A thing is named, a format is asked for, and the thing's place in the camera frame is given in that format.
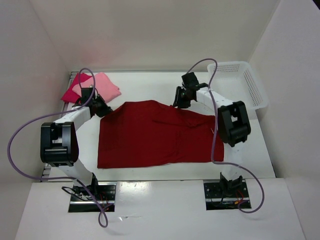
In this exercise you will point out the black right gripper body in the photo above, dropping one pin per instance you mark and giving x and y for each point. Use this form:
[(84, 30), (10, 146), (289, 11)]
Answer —
[(184, 100)]

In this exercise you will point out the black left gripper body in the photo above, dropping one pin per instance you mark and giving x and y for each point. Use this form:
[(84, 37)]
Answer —
[(102, 109)]

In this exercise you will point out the light pink t shirt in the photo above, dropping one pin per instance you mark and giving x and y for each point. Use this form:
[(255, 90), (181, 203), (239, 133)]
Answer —
[(103, 85)]

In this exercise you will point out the magenta t shirt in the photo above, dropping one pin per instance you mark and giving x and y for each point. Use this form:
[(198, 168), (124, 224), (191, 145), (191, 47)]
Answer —
[(70, 96)]

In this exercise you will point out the dark red t shirt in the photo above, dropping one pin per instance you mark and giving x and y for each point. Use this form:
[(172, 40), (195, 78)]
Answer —
[(148, 133)]

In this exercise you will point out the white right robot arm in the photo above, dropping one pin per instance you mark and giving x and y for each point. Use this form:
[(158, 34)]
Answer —
[(231, 124)]

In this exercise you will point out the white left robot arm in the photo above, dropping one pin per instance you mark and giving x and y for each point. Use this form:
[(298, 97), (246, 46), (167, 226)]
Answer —
[(59, 145)]

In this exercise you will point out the white plastic basket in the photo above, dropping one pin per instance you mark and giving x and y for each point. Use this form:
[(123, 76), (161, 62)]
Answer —
[(237, 81)]

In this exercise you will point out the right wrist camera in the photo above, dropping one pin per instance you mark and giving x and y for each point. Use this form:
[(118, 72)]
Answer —
[(189, 80)]

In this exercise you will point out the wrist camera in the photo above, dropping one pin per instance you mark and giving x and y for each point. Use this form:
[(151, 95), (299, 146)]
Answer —
[(189, 80), (87, 96)]

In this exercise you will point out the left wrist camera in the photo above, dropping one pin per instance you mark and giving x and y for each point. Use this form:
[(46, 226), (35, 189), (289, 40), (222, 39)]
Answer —
[(87, 96)]

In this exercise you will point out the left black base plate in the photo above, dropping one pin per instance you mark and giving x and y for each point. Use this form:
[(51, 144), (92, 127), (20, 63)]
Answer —
[(82, 202)]

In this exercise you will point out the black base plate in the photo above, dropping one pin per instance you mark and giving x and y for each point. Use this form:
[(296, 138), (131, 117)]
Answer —
[(82, 202), (214, 199)]

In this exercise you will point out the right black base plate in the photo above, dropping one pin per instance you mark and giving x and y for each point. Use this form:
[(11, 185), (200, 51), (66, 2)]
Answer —
[(214, 199)]

